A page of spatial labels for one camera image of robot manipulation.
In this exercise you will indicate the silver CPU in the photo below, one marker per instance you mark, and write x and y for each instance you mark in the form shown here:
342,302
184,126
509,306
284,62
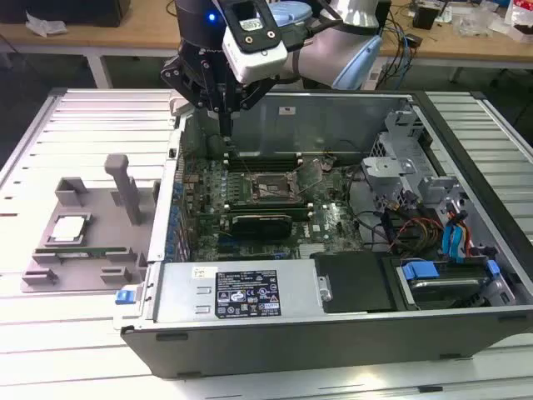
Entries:
68,229

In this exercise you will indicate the crumpled white paper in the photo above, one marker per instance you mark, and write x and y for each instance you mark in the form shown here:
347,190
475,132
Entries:
41,26

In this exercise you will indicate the green RAM stick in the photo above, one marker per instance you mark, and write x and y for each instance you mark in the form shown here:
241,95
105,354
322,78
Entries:
266,208
83,251

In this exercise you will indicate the green motherboard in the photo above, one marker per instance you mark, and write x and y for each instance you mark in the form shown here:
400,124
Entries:
337,233

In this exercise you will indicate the black grey PC case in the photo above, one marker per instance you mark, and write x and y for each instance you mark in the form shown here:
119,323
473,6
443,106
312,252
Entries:
291,346

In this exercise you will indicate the black plastic shroud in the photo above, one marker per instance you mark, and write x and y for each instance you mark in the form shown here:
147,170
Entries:
354,283

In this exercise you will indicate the black RAM slot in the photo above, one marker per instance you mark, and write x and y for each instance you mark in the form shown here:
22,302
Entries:
262,163
262,168
262,158
262,154

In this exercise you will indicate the clear plastic bag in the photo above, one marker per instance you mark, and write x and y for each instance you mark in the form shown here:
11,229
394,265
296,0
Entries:
479,18

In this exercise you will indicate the silver chipset heatsink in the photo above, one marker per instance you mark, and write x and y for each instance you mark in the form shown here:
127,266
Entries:
312,249

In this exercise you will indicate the blue case latch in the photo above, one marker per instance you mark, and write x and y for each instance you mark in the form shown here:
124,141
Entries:
125,296

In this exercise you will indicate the small black adapter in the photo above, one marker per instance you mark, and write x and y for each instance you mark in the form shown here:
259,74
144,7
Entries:
413,40

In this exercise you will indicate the red white package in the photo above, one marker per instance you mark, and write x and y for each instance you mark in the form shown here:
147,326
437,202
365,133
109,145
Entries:
522,12

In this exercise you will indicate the silver metal drive bracket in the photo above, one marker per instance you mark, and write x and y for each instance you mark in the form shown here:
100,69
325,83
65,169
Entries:
387,166

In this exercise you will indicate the small black box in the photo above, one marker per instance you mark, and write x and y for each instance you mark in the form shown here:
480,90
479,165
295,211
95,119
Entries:
424,18

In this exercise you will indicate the hard disk in blue carrier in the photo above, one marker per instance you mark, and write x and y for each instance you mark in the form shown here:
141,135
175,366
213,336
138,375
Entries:
420,271

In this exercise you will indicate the CPU socket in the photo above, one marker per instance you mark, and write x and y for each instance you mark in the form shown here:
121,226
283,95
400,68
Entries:
270,183

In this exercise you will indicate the grey parts rack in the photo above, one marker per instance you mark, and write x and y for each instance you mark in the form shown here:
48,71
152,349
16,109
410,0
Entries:
96,233

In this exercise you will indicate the silver power supply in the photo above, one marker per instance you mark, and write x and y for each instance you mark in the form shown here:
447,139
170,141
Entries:
183,291

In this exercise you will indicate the black graphics card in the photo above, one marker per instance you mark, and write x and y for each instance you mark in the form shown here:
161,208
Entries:
262,228

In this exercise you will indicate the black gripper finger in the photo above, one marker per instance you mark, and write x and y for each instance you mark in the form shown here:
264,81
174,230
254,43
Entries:
256,96
179,75

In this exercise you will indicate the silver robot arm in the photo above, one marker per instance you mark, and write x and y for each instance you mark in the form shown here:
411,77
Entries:
333,54

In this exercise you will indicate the black computer tower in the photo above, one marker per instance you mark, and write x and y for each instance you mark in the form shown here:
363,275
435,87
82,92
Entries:
385,12

